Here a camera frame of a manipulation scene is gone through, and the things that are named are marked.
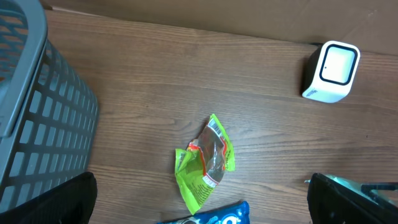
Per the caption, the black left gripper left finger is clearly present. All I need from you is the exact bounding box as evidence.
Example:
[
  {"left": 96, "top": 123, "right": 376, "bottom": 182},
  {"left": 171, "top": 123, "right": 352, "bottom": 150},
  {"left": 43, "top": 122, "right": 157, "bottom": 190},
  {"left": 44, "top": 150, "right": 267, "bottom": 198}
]
[{"left": 1, "top": 172, "right": 98, "bottom": 224}]

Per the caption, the green snack packet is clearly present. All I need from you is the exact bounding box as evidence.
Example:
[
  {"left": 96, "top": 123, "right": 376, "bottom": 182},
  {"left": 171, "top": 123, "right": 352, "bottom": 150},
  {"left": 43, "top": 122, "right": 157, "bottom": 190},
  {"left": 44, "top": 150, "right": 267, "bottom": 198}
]
[{"left": 174, "top": 114, "right": 235, "bottom": 215}]

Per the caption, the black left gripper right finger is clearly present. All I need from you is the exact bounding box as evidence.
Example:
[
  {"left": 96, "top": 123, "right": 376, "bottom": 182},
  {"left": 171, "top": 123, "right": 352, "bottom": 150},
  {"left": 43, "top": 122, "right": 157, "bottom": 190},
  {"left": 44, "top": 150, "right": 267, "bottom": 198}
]
[{"left": 307, "top": 173, "right": 397, "bottom": 224}]

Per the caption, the light teal snack packet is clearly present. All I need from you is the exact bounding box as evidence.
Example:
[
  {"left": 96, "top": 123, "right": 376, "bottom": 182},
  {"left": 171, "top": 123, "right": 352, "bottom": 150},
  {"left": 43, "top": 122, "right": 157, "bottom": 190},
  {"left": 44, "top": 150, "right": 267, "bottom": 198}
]
[{"left": 304, "top": 174, "right": 398, "bottom": 209}]

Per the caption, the blue Oreo cookie pack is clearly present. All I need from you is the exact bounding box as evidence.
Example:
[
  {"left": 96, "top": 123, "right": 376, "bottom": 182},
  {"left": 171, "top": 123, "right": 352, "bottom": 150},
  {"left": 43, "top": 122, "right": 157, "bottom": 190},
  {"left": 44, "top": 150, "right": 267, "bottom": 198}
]
[{"left": 159, "top": 201, "right": 250, "bottom": 224}]

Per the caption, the white barcode scanner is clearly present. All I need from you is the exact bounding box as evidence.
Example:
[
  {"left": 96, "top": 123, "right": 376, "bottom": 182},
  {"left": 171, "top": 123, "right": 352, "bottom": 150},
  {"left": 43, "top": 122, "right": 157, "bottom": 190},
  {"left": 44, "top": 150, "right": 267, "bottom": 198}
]
[{"left": 302, "top": 40, "right": 361, "bottom": 103}]

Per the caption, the grey plastic mesh basket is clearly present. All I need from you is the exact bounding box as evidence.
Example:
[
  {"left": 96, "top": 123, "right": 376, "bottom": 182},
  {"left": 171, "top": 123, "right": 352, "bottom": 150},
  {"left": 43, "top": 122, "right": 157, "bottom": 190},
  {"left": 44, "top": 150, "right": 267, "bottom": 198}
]
[{"left": 1, "top": 0, "right": 99, "bottom": 212}]

